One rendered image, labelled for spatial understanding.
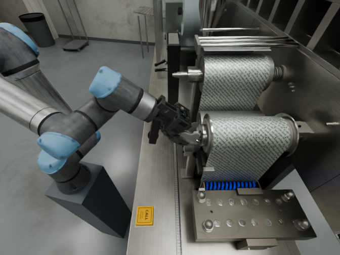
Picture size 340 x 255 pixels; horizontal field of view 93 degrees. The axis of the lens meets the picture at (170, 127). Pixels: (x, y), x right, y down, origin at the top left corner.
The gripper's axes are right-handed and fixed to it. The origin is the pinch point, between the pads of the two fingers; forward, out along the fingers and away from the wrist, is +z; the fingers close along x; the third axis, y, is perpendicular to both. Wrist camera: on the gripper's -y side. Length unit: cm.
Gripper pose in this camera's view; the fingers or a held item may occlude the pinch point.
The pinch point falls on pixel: (193, 140)
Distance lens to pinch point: 56.5
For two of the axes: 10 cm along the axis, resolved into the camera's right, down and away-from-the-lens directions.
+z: 7.7, 4.3, 4.8
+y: 6.4, -5.2, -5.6
